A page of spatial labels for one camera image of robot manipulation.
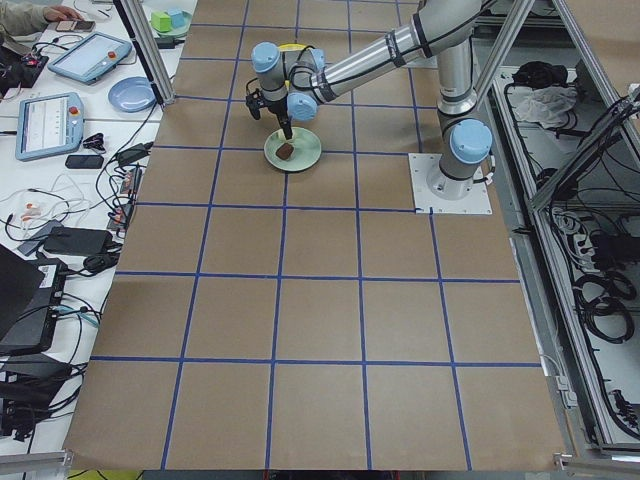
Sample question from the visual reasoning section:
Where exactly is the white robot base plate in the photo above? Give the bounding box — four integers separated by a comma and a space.
408, 153, 493, 215

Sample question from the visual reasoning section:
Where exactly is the green bowl with blocks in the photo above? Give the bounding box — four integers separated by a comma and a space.
150, 8, 192, 38

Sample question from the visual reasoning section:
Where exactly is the green foam block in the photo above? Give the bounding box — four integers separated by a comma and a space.
150, 11, 172, 33

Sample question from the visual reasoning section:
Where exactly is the upper teach pendant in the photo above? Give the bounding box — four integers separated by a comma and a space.
47, 32, 133, 84

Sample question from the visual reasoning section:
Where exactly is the teach pendant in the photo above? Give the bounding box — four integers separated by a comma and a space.
47, 32, 133, 84
15, 92, 84, 162

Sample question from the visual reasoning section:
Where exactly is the blue foam block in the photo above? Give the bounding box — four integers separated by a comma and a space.
166, 8, 186, 29

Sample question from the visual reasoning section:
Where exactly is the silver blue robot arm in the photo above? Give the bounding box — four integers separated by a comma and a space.
245, 1, 489, 173

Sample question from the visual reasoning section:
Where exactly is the yellow bamboo steamer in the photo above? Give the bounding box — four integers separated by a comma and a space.
278, 43, 310, 52

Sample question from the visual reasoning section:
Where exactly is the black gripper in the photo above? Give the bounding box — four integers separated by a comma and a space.
266, 97, 293, 140

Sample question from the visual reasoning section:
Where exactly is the black laptop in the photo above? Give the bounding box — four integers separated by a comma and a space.
1, 247, 67, 356

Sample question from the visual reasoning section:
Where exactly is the light green plate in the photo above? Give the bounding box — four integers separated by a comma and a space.
263, 127, 322, 172

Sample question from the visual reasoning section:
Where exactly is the blue plate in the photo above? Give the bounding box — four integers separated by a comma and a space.
108, 76, 156, 113

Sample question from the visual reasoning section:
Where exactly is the black phone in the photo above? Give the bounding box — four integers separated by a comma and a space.
65, 154, 104, 170

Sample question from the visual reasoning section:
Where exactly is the brown bun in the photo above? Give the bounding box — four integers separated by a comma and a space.
275, 143, 294, 161

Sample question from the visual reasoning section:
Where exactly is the aluminium frame post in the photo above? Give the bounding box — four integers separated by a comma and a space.
113, 0, 175, 107

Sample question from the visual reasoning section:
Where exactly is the white crumpled cloth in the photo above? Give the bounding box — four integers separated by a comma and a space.
514, 86, 578, 129

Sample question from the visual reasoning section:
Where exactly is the person's hand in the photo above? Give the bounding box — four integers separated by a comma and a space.
43, 5, 84, 23

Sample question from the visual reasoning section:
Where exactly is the smartphone on desk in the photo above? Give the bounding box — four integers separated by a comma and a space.
55, 20, 96, 33

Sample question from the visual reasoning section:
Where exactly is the black power adapter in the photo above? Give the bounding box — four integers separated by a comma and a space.
115, 142, 153, 167

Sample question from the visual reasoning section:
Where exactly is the black power brick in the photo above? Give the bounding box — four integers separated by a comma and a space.
43, 227, 112, 256

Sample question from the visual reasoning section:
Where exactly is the lower teach pendant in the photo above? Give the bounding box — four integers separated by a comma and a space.
15, 92, 84, 162

